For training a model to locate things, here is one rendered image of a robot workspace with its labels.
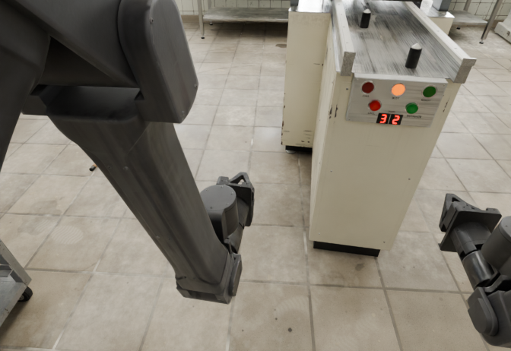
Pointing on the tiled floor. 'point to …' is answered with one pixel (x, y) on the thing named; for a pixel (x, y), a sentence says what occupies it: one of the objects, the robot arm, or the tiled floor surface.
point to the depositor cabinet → (317, 20)
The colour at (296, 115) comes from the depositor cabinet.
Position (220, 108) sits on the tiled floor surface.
